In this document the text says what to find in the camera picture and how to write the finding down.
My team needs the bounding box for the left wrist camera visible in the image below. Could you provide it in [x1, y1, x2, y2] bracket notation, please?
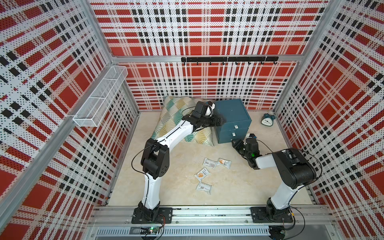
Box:
[206, 101, 215, 116]

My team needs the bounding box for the teal alarm clock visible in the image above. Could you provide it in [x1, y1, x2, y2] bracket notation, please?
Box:
[261, 113, 276, 127]

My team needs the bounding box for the teal three-drawer cabinet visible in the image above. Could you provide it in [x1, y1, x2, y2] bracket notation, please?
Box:
[214, 99, 252, 144]

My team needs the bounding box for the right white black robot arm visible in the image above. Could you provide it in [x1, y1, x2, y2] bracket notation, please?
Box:
[232, 137, 318, 223]

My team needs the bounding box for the black wall hook rail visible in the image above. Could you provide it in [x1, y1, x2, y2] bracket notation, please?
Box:
[181, 56, 279, 63]

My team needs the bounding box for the white wire mesh basket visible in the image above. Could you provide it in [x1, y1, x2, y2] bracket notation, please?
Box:
[73, 66, 128, 128]

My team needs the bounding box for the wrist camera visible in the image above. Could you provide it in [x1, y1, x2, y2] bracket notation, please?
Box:
[246, 133, 257, 140]
[206, 101, 215, 116]

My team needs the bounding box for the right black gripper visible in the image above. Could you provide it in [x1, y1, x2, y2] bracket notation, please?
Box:
[231, 138, 251, 159]

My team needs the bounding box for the patterned green yellow pillow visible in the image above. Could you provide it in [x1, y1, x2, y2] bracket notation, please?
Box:
[152, 96, 214, 147]

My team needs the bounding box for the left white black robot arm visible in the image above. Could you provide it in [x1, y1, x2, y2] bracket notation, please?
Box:
[132, 101, 223, 225]

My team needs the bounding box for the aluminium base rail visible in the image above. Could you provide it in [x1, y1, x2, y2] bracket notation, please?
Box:
[85, 205, 342, 240]

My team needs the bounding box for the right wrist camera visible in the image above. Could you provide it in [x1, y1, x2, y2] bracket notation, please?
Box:
[246, 133, 257, 140]

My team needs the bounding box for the white cookie packet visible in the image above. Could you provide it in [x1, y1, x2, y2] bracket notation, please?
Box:
[217, 158, 232, 169]
[194, 168, 211, 182]
[196, 182, 212, 195]
[203, 158, 217, 169]

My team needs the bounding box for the white cookie packet bottom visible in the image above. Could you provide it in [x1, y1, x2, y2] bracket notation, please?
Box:
[196, 182, 212, 195]

